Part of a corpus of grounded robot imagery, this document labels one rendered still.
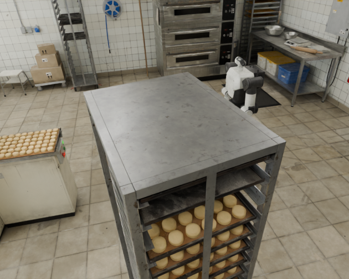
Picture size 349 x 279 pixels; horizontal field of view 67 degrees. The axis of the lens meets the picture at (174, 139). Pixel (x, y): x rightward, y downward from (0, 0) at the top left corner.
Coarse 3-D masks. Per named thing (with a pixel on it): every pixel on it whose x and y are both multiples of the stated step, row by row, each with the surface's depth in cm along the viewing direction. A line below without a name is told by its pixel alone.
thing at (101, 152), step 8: (88, 112) 113; (96, 136) 119; (96, 144) 121; (104, 152) 125; (104, 160) 127; (104, 168) 130; (104, 176) 132; (112, 192) 140; (112, 200) 143; (112, 208) 146; (120, 224) 155; (120, 232) 159; (120, 240) 162; (128, 256) 174; (128, 264) 178; (128, 272) 183
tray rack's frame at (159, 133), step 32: (96, 96) 105; (128, 96) 104; (160, 96) 103; (192, 96) 102; (96, 128) 88; (128, 128) 84; (160, 128) 84; (192, 128) 83; (224, 128) 83; (256, 128) 82; (128, 160) 71; (160, 160) 71; (192, 160) 70; (224, 160) 70; (128, 192) 61; (128, 224) 69; (256, 224) 97; (256, 256) 108
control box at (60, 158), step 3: (60, 138) 259; (60, 141) 255; (63, 141) 262; (60, 144) 251; (63, 144) 260; (60, 147) 249; (63, 147) 258; (63, 150) 257; (60, 153) 245; (57, 156) 243; (60, 156) 244; (63, 156) 254; (60, 159) 246; (63, 159) 252; (60, 162) 247
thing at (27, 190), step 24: (0, 168) 232; (24, 168) 237; (48, 168) 242; (0, 192) 246; (24, 192) 251; (48, 192) 257; (72, 192) 279; (0, 216) 262; (24, 216) 268; (48, 216) 275
